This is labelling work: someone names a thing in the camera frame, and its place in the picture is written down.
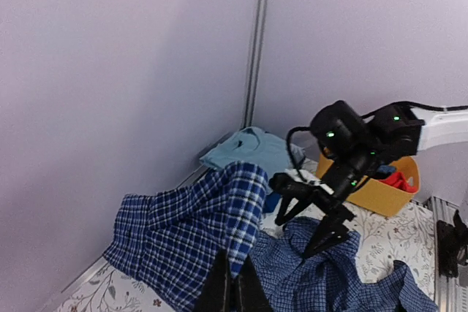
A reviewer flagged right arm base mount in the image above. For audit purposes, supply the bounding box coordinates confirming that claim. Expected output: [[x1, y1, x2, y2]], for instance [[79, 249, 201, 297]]
[[436, 210, 467, 278]]

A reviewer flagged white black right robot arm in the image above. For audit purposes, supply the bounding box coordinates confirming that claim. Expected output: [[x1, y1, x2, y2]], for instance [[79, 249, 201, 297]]
[[269, 100, 467, 259]]

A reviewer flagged folded royal blue garment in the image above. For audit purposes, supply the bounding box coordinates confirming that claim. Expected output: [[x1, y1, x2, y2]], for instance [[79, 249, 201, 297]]
[[263, 192, 282, 215]]

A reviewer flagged floral patterned table cloth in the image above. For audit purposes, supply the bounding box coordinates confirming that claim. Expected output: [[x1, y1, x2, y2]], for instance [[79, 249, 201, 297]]
[[56, 202, 435, 311]]

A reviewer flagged orange garment in basket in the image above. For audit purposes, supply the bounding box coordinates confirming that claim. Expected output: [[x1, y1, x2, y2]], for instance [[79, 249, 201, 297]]
[[380, 172, 418, 194]]

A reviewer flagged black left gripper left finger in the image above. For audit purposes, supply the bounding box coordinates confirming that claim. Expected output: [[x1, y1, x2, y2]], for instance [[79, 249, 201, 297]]
[[193, 250, 237, 312]]

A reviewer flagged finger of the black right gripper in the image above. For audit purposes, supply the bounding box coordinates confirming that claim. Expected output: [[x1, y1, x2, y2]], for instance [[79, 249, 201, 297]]
[[303, 205, 355, 259], [268, 172, 320, 226]]

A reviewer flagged grey blue garment in basket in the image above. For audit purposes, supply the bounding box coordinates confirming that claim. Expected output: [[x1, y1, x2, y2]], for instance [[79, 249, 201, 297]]
[[374, 164, 397, 179]]

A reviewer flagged yellow plastic laundry basket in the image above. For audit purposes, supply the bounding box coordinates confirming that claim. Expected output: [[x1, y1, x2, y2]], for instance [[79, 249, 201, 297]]
[[317, 156, 420, 217]]

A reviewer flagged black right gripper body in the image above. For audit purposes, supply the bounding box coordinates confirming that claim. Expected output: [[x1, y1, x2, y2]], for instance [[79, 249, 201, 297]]
[[315, 151, 382, 214]]

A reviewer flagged blue checkered button shirt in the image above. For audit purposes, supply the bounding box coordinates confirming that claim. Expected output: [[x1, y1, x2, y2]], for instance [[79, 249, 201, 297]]
[[104, 161, 437, 311]]

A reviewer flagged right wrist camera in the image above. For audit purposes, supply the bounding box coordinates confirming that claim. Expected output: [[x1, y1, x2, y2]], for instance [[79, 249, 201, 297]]
[[285, 169, 334, 195]]

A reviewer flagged right aluminium frame post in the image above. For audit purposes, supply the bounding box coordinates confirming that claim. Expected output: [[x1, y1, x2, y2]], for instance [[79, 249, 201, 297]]
[[241, 0, 268, 129]]

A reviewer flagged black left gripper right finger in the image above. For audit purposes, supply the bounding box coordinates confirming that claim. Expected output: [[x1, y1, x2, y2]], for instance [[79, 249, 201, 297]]
[[235, 256, 273, 312]]

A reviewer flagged folded light blue t-shirt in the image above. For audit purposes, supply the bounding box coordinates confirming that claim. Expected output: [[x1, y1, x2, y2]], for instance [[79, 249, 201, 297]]
[[200, 126, 293, 177]]

